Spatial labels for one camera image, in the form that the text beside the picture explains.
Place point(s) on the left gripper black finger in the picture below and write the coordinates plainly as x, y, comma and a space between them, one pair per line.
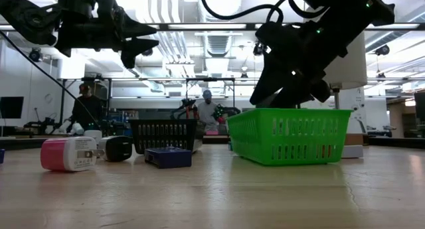
133, 49
136, 29

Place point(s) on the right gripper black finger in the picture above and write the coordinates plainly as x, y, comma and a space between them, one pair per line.
270, 83
292, 98

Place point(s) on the pink white USB charger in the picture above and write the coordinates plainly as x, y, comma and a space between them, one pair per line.
66, 154

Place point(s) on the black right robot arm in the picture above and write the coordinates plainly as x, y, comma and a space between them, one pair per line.
348, 10

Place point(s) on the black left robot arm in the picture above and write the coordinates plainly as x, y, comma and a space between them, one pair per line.
30, 20

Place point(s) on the green plastic basket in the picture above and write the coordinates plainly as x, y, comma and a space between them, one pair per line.
289, 111

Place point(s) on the person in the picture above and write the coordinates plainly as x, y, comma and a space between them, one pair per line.
207, 114
86, 109

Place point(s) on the black plastic basket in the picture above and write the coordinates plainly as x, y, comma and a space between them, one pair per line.
166, 121

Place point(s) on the white-red small block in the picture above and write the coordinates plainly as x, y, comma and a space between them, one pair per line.
118, 148

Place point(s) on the black monitor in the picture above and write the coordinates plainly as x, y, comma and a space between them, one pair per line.
11, 107

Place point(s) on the navy blue digital clock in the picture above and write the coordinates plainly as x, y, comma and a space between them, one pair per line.
169, 159

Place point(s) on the black gantry frame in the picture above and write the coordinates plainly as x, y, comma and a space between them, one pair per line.
149, 79

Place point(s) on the black hanging camera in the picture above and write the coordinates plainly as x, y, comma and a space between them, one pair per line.
259, 49

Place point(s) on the black mounted camera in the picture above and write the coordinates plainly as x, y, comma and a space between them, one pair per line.
34, 54
382, 49

